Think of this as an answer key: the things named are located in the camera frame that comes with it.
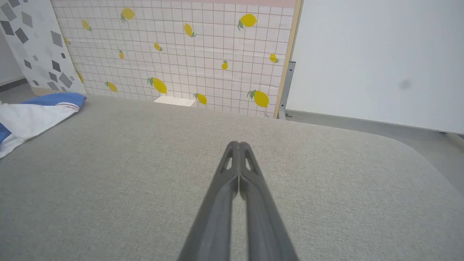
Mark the grey fabric sofa cushion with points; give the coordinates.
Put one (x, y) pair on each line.
(108, 181)

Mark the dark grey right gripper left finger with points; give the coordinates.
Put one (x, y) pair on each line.
(214, 217)

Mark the white partition board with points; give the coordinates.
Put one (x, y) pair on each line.
(362, 54)

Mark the blue and white shirt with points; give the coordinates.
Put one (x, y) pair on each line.
(32, 119)

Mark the grey metal panel bracket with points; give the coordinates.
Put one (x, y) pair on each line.
(286, 87)

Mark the grey terrazzo pattern panel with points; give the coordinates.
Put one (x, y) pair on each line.
(36, 36)

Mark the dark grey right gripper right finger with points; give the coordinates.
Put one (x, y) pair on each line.
(266, 224)

